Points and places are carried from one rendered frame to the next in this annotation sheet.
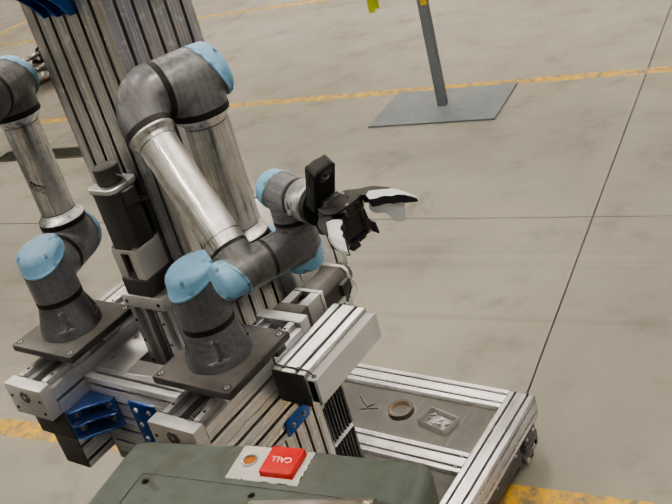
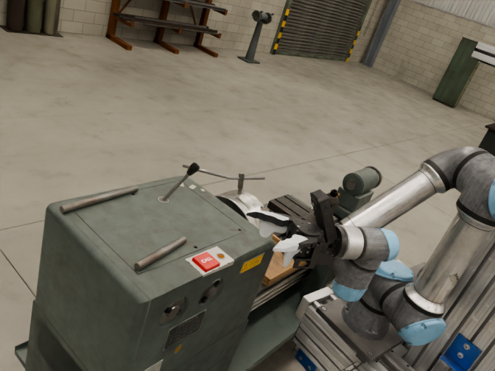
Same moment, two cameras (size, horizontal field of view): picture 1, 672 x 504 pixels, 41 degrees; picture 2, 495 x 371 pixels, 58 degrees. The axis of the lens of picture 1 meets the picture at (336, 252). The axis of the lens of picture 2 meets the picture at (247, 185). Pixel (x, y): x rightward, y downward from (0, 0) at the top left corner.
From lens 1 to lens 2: 1.50 m
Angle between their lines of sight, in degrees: 80
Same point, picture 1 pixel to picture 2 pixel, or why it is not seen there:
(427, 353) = not seen: outside the picture
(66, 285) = not seen: hidden behind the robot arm
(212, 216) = (359, 211)
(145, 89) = (454, 153)
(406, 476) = (147, 290)
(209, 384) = (332, 304)
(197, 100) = (465, 191)
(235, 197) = (429, 267)
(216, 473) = (222, 245)
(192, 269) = (388, 266)
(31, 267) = not seen: hidden behind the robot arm
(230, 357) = (347, 313)
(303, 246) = (339, 270)
